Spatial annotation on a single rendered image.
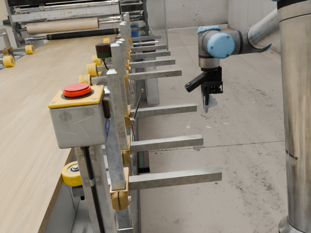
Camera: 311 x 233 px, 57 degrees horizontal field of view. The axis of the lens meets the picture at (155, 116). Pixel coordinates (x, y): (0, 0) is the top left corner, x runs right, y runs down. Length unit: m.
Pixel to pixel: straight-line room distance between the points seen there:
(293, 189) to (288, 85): 0.20
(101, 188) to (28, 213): 0.31
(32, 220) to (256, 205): 1.60
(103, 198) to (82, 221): 0.62
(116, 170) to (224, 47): 0.59
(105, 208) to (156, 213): 1.50
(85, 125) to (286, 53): 0.38
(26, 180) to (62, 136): 0.47
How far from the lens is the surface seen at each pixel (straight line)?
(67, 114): 0.41
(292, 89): 0.59
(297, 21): 0.58
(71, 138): 0.43
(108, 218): 0.53
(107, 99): 0.42
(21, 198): 0.82
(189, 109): 1.31
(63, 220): 1.02
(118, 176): 0.79
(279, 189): 2.26
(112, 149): 0.75
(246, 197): 2.14
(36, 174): 0.89
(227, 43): 1.10
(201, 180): 0.88
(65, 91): 0.43
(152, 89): 3.64
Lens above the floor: 1.35
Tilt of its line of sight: 24 degrees down
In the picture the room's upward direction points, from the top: 5 degrees counter-clockwise
